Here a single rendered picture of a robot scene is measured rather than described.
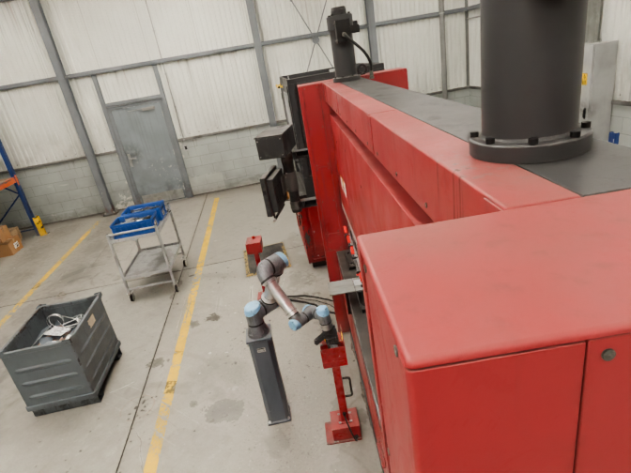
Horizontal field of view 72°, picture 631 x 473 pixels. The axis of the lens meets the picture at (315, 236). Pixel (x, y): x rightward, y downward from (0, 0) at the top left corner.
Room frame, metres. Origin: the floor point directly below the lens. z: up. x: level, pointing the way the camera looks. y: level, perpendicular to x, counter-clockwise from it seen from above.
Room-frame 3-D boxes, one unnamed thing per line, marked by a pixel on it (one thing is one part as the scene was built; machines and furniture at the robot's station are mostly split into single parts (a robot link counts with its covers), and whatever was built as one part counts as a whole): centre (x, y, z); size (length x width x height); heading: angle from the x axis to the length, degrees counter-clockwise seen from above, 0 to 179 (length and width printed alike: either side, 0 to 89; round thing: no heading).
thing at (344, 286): (2.65, -0.16, 1.00); 0.26 x 0.18 x 0.01; 90
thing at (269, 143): (3.92, 0.20, 1.53); 0.51 x 0.25 x 0.85; 169
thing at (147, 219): (5.19, 2.18, 0.92); 0.50 x 0.36 x 0.18; 94
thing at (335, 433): (2.34, 0.04, 0.06); 0.25 x 0.20 x 0.12; 90
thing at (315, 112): (3.63, -0.49, 1.15); 0.85 x 0.25 x 2.30; 90
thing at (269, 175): (3.88, 0.30, 1.42); 0.45 x 0.12 x 0.36; 169
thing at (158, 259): (5.36, 2.18, 0.47); 0.90 x 0.66 x 0.95; 4
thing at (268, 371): (2.60, 0.51, 0.39); 0.18 x 0.18 x 0.77; 4
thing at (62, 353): (3.43, 2.43, 0.36); 0.80 x 0.60 x 0.72; 4
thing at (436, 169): (2.00, -0.30, 2.23); 3.00 x 0.10 x 0.14; 0
